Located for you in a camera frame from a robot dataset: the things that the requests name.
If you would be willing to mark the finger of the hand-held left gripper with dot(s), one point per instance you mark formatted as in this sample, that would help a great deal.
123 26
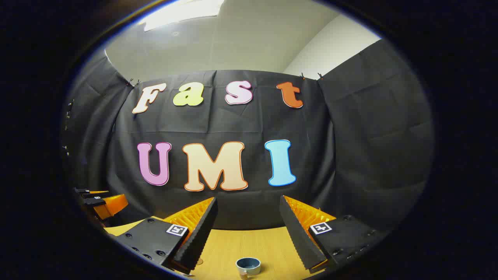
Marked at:
111 205
83 191

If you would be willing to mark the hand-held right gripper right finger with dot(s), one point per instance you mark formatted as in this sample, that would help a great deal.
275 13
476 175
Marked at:
299 237

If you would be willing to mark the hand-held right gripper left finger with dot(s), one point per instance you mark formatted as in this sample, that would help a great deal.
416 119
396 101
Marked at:
200 237

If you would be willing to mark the light green cup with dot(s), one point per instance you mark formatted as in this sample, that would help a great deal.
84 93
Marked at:
249 266

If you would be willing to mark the wooden desktop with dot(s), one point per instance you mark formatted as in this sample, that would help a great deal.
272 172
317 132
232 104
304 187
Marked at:
249 243

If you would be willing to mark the black backdrop cloth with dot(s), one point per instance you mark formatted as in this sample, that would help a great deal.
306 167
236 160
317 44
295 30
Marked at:
241 124

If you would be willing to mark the ceiling light panel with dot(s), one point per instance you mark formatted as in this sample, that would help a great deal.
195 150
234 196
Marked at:
183 11

